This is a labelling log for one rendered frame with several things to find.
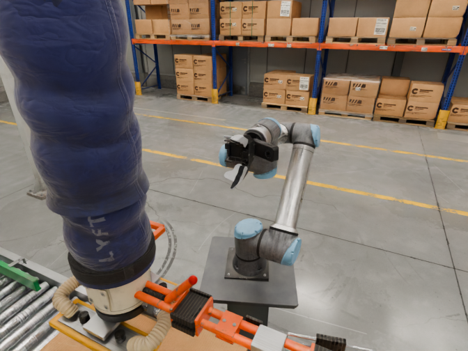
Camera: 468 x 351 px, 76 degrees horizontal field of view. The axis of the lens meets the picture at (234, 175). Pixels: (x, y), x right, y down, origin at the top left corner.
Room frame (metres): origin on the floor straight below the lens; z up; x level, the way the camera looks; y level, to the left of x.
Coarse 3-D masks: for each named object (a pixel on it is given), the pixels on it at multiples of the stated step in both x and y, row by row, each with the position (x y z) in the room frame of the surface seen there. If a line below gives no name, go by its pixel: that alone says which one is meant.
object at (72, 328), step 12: (60, 312) 0.64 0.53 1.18; (84, 312) 0.61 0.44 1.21; (60, 324) 0.60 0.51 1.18; (72, 324) 0.59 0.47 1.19; (84, 324) 0.59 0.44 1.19; (120, 324) 0.60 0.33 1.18; (72, 336) 0.56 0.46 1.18; (84, 336) 0.56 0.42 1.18; (108, 336) 0.55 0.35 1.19; (120, 336) 0.54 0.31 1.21; (132, 336) 0.55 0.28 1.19; (96, 348) 0.52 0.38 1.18; (108, 348) 0.52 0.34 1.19; (120, 348) 0.52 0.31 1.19
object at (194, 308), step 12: (192, 288) 0.61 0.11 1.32; (180, 300) 0.57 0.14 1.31; (192, 300) 0.57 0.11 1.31; (204, 300) 0.57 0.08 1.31; (180, 312) 0.54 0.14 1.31; (192, 312) 0.54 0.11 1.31; (204, 312) 0.53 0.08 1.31; (180, 324) 0.52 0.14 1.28; (192, 324) 0.50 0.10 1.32; (192, 336) 0.50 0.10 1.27
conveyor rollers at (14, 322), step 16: (0, 304) 1.20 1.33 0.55; (16, 304) 1.20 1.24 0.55; (32, 304) 1.20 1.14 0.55; (48, 304) 1.20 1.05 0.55; (0, 320) 1.11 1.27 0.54; (16, 320) 1.10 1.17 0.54; (32, 320) 1.10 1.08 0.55; (48, 320) 1.10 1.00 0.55; (0, 336) 1.02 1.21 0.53; (16, 336) 1.01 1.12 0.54; (32, 336) 1.01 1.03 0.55; (48, 336) 1.00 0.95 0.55
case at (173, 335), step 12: (132, 324) 0.75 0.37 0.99; (144, 324) 0.75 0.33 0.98; (60, 336) 0.68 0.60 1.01; (168, 336) 0.71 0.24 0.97; (180, 336) 0.71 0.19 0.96; (204, 336) 0.72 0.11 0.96; (48, 348) 0.64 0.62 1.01; (60, 348) 0.64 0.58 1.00; (72, 348) 0.64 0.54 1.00; (84, 348) 0.65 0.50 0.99; (168, 348) 0.67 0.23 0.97; (180, 348) 0.67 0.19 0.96; (192, 348) 0.67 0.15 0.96; (204, 348) 0.67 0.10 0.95; (216, 348) 0.68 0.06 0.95; (228, 348) 0.68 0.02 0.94; (240, 348) 0.68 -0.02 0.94
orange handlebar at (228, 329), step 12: (156, 228) 0.92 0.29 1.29; (156, 288) 0.62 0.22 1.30; (144, 300) 0.58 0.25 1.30; (156, 300) 0.58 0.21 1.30; (168, 312) 0.55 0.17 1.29; (216, 312) 0.54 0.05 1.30; (228, 312) 0.54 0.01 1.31; (204, 324) 0.51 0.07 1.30; (216, 324) 0.51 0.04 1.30; (228, 324) 0.50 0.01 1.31; (240, 324) 0.51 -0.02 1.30; (252, 324) 0.51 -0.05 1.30; (216, 336) 0.49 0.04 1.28; (228, 336) 0.48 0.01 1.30; (240, 336) 0.47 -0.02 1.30; (288, 348) 0.45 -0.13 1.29; (300, 348) 0.44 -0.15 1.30
